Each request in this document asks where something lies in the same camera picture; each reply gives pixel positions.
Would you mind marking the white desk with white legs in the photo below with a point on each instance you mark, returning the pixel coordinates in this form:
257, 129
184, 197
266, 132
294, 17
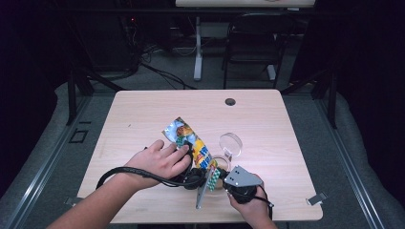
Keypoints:
198, 57

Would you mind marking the clear glass jar hinged lid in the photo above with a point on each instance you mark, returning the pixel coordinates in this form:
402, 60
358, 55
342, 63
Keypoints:
230, 144

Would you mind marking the grey metal bracket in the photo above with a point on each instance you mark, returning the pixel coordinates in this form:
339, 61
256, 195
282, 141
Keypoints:
71, 201
316, 198

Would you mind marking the dark curtain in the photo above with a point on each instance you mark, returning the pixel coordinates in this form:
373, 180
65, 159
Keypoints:
375, 79
25, 79

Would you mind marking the yellow spout pouch green cap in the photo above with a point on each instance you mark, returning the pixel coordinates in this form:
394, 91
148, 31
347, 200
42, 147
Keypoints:
191, 136

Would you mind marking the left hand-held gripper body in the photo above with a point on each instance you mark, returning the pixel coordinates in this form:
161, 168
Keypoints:
196, 179

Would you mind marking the person's left hand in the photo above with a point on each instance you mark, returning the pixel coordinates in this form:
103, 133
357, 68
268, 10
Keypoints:
156, 162

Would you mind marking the dark equipment with red light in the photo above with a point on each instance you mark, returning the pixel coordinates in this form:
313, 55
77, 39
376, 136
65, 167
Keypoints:
130, 35

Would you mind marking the person's right hand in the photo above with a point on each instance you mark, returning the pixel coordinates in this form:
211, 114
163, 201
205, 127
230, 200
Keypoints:
254, 210

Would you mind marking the aluminium rail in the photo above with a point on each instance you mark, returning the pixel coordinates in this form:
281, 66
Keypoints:
41, 178
347, 159

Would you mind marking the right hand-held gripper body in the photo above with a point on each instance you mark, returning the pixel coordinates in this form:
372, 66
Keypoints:
240, 179

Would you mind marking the black folding chair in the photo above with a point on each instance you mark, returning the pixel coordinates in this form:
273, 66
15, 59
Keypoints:
254, 38

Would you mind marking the black metal stand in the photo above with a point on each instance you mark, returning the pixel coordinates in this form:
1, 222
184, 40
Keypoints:
72, 98
332, 101

